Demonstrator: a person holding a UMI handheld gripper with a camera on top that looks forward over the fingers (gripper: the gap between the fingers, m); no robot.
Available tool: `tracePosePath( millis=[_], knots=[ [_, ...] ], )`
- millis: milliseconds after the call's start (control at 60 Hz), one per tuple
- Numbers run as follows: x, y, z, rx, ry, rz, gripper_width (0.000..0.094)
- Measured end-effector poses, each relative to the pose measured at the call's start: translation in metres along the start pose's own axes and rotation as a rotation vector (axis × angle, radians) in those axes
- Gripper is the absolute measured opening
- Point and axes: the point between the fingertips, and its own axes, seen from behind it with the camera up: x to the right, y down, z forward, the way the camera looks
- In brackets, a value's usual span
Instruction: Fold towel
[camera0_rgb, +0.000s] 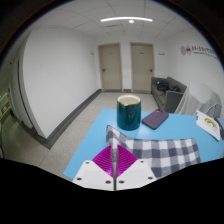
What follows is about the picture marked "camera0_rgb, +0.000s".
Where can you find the purple smartphone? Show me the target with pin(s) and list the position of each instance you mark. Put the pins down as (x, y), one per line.
(155, 119)

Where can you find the teal ceramic mug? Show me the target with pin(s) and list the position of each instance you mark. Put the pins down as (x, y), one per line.
(129, 115)

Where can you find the grey cloth-covered furniture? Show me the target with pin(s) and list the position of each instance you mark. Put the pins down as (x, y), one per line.
(200, 96)

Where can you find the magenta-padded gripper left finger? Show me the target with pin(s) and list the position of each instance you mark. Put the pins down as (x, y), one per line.
(96, 173)

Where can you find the grey white checked towel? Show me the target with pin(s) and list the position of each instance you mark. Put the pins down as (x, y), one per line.
(166, 153)

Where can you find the black bag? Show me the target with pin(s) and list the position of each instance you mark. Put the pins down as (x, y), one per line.
(162, 86)

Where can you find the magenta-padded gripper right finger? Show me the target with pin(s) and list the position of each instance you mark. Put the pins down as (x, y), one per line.
(133, 173)

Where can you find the small round ceiling light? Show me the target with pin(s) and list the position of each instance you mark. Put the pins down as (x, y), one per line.
(131, 21)

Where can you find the beige door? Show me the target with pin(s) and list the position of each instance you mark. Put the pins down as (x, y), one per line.
(110, 66)
(142, 66)

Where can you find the grey sofa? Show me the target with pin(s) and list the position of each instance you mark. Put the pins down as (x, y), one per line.
(171, 100)

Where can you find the dark grey tablet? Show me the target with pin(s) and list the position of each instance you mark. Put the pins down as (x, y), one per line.
(220, 126)

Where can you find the white board with rainbow drawing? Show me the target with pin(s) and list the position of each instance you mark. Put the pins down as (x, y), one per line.
(208, 125)

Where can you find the long ceiling light strip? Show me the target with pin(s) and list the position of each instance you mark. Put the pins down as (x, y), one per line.
(126, 19)

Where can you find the wall sign with logos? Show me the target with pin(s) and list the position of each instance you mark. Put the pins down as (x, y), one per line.
(198, 50)

